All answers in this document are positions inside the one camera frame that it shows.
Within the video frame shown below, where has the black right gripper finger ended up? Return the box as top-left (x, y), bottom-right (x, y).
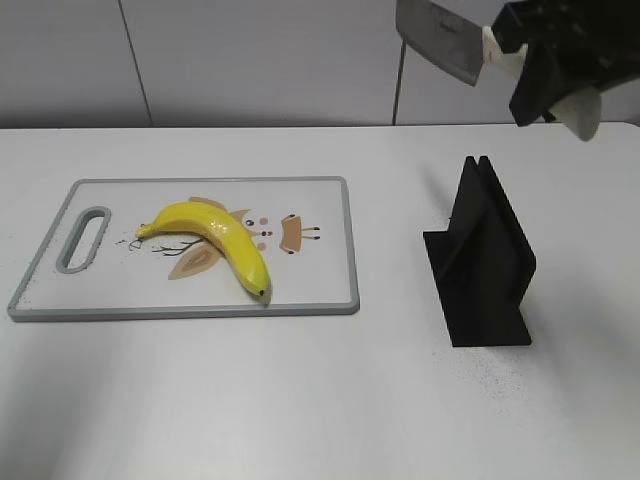
top-left (509, 42), bottom-right (594, 127)
top-left (492, 1), bottom-right (543, 54)

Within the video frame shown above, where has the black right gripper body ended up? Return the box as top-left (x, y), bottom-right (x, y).
top-left (537, 1), bottom-right (639, 91)

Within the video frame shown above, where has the white-handled cleaver knife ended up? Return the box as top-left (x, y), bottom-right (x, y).
top-left (395, 0), bottom-right (602, 141)

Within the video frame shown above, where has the yellow plastic banana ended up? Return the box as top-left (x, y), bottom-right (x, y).
top-left (136, 201), bottom-right (270, 297)

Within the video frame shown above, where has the black knife stand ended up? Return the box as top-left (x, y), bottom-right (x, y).
top-left (423, 156), bottom-right (536, 347)

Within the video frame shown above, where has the white grey-rimmed cutting board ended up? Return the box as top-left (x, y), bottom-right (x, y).
top-left (7, 176), bottom-right (359, 322)

